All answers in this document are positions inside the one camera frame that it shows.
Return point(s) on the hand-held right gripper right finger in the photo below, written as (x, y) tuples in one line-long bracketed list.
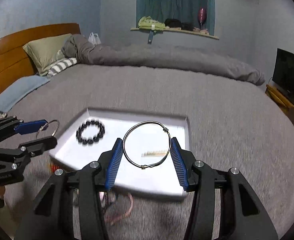
[(178, 162)]

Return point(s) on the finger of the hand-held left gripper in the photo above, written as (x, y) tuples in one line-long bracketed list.
[(39, 146), (29, 127)]

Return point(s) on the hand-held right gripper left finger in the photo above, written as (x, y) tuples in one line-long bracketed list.
[(114, 162)]

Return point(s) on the thick silver bangle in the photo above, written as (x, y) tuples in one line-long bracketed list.
[(57, 127)]

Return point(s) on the white jewelry tray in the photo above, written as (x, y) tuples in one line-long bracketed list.
[(149, 178)]

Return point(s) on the light blue blanket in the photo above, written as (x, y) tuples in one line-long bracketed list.
[(17, 90)]

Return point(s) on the grey striped pillow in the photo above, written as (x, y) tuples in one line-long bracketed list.
[(62, 66)]

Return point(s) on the wooden bed headboard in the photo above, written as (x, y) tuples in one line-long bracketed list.
[(12, 52)]

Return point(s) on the olive pillow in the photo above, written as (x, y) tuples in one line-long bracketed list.
[(44, 50)]

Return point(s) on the rolled grey duvet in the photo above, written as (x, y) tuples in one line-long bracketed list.
[(162, 57)]

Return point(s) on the white plastic bag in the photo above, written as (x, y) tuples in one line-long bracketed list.
[(94, 38)]

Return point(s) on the wooden television stand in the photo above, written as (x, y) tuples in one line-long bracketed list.
[(282, 101)]

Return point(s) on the wooden window shelf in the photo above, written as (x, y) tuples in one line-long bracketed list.
[(208, 36)]

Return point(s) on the beige cloth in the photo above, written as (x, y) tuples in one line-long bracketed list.
[(201, 31)]

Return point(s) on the black pouch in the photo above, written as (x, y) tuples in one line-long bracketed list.
[(187, 26), (173, 23)]

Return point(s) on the green cloth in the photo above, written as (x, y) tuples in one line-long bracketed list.
[(149, 22)]

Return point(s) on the black television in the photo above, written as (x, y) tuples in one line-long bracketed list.
[(289, 72)]

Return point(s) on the pink glass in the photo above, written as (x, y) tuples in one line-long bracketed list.
[(202, 15)]

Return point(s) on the teal window curtain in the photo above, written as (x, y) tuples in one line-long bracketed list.
[(167, 0)]

